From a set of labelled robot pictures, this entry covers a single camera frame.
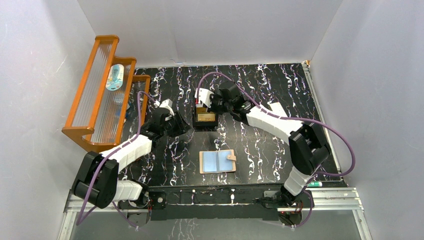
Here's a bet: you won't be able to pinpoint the black plastic card bin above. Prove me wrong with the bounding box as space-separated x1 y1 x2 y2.
192 99 218 132

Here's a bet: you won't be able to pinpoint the tan blue card holder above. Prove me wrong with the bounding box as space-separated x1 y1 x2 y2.
199 149 237 174

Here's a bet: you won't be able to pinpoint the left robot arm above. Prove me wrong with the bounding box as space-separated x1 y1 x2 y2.
71 107 191 209

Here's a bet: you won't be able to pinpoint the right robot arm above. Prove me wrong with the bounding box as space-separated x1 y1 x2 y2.
199 81 331 207

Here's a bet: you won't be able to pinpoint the white cardboard box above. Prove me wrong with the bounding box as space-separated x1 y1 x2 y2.
268 102 287 117

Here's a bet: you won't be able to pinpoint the blue items on rack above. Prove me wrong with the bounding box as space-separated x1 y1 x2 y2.
113 93 131 122

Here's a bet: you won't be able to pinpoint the orange wooden tiered rack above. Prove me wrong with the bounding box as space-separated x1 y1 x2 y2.
61 35 151 153

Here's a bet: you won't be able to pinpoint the blue white blister pack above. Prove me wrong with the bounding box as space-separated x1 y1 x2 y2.
105 64 125 91

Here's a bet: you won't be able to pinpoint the white green marker pen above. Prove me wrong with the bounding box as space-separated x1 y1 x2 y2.
307 181 323 188

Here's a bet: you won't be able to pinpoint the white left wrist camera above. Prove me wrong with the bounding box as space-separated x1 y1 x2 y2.
159 98 175 116

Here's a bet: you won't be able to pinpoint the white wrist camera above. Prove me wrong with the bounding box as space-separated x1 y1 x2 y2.
159 98 175 116
194 88 213 108

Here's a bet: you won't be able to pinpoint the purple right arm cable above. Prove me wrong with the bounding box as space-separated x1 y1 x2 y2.
196 71 357 229

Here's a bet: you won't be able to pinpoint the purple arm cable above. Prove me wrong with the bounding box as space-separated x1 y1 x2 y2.
76 91 160 229
196 71 357 229

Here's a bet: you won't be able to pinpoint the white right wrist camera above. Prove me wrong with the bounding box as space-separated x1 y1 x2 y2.
194 88 213 108

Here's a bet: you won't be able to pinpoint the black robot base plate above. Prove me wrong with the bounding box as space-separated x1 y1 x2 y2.
119 183 315 224

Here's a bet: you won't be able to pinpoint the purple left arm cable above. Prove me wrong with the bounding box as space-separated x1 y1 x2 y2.
76 91 160 229

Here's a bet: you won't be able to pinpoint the aluminium frame rail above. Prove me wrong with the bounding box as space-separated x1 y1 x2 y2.
59 187 374 240

